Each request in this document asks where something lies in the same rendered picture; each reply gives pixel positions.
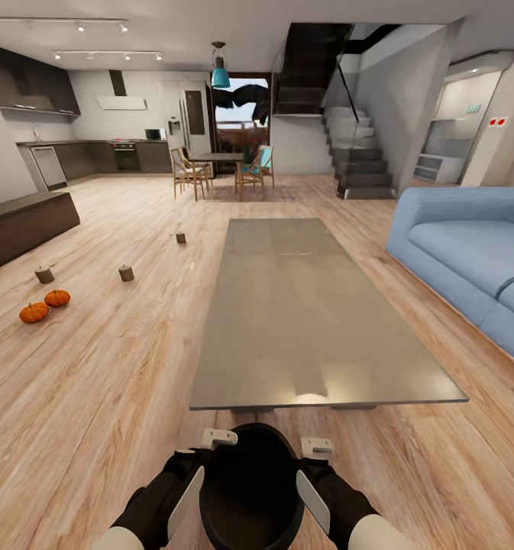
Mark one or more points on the cauldron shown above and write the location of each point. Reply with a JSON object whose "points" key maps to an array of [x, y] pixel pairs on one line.
{"points": [[253, 508]]}

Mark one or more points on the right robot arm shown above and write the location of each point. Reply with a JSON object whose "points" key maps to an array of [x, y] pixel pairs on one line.
{"points": [[345, 515]]}

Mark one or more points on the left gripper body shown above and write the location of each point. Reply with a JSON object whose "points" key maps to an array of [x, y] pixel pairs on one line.
{"points": [[218, 462]]}

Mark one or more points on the pumpkin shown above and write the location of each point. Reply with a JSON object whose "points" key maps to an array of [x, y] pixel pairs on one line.
{"points": [[57, 298], [34, 313]]}

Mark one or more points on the room light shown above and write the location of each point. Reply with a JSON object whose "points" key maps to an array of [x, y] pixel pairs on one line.
{"points": [[220, 77]]}

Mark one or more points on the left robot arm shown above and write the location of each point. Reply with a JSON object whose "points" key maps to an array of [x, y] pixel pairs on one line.
{"points": [[153, 513]]}

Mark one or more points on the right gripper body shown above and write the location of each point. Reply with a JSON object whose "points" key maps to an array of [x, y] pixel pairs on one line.
{"points": [[292, 467]]}

